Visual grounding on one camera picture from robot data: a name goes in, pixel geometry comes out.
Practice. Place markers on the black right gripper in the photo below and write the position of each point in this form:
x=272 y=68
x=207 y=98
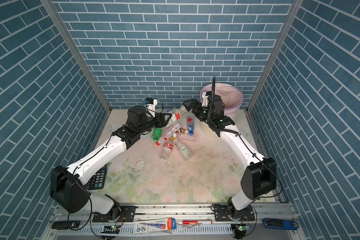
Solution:
x=195 y=111

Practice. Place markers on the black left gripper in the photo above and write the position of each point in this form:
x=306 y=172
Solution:
x=162 y=122

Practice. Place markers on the clear bottle green cap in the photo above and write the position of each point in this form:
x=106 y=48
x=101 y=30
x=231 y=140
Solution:
x=176 y=114

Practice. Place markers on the red label cola bottle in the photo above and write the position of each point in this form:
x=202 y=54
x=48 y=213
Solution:
x=166 y=150

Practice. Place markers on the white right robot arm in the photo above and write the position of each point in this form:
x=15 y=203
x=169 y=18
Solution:
x=260 y=175

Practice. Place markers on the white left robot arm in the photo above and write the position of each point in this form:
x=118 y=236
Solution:
x=68 y=183

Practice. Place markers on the white bin with pink liner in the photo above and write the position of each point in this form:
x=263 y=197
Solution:
x=231 y=96

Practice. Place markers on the green soda bottle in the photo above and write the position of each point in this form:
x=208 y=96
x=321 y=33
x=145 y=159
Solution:
x=157 y=133

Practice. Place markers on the clear bottle red cap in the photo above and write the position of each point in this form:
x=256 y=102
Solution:
x=169 y=132

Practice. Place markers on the amber small bottle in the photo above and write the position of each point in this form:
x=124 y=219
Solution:
x=183 y=131

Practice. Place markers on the blue red label bottle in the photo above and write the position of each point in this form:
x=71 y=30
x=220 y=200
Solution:
x=190 y=125

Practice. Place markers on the clear ribbed bottle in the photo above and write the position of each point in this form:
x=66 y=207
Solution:
x=183 y=137

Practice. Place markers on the clear bottle green label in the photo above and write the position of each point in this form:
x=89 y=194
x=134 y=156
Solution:
x=183 y=149

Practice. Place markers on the black calculator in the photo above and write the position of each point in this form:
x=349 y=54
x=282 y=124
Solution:
x=97 y=181

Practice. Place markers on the white glue tube package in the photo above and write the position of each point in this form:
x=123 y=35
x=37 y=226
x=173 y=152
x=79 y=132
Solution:
x=151 y=226

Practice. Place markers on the blue black device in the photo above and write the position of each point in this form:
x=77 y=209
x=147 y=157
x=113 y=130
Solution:
x=280 y=224

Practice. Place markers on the black remote control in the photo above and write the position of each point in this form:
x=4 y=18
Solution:
x=66 y=225

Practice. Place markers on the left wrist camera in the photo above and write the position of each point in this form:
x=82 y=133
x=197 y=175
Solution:
x=151 y=105

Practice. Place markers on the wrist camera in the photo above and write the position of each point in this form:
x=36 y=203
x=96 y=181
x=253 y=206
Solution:
x=151 y=105
x=205 y=97

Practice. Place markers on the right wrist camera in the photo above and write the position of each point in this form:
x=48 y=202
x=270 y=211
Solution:
x=205 y=97

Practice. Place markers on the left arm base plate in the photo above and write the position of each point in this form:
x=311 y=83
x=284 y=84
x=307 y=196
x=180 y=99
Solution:
x=125 y=214

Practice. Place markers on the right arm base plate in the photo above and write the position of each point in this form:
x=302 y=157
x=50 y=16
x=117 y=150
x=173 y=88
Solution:
x=224 y=213

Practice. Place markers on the red handled tool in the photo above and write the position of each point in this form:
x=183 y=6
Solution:
x=194 y=223

